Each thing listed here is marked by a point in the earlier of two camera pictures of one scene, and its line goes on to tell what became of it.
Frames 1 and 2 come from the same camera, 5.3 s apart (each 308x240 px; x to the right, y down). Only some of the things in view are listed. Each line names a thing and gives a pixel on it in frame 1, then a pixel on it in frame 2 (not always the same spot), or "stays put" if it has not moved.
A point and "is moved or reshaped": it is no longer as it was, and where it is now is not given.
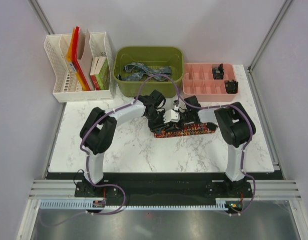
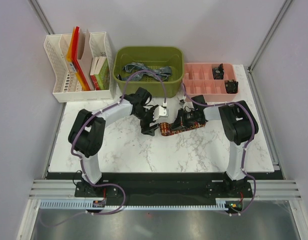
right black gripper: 178,126 stays put
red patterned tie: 187,129 is moved or reshaped
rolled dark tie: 218,72 stays put
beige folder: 84,57 stays put
